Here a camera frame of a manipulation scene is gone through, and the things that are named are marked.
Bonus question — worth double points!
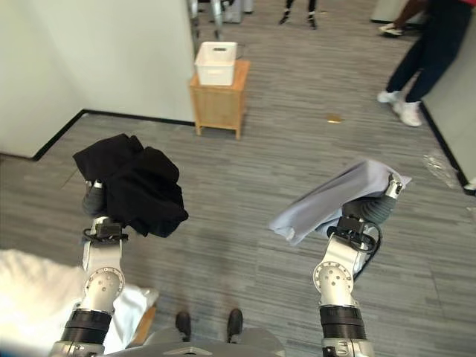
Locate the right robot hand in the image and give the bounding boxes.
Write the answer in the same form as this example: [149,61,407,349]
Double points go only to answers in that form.
[341,173,405,227]

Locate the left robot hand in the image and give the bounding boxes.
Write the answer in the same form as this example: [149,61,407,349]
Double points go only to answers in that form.
[81,179,109,218]

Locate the black garment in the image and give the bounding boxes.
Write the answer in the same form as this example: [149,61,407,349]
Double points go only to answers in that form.
[72,133,190,239]

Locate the light blue garment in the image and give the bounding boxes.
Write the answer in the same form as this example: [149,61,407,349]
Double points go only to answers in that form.
[268,158,413,247]

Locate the white bed sheet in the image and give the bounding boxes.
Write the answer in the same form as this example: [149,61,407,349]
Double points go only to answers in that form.
[0,249,160,356]

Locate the white plastic laundry basket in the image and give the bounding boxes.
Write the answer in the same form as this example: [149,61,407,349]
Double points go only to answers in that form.
[193,41,239,86]

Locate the clear plastic wrap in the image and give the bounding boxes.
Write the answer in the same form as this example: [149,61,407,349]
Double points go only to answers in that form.
[422,152,460,189]

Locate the person in dark trousers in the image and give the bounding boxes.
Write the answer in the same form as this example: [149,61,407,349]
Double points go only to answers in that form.
[376,0,474,127]

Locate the left dark robot foot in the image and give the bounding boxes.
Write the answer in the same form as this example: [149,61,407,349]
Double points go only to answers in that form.
[175,311,192,342]

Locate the dark robot foot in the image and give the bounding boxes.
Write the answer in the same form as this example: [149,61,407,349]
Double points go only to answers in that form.
[175,311,192,342]
[227,308,244,344]

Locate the wooden side table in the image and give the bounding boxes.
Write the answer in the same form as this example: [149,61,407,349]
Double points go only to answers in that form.
[188,59,251,141]

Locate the silver robot body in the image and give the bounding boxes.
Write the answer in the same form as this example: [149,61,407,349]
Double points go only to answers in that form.
[107,327,286,357]

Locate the right dark robot foot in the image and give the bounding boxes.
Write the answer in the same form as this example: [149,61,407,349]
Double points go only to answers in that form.
[227,308,244,344]

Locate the person with white sneaker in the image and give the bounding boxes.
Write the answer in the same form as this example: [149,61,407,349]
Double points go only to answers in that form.
[378,0,428,37]

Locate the person in black leggings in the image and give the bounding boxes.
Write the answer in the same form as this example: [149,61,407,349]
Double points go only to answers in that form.
[278,0,319,30]

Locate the wooden bed frame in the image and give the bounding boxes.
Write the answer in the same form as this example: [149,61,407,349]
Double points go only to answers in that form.
[132,305,158,345]

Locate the metal frame legs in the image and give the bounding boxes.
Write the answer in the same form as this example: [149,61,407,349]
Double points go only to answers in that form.
[187,0,239,42]

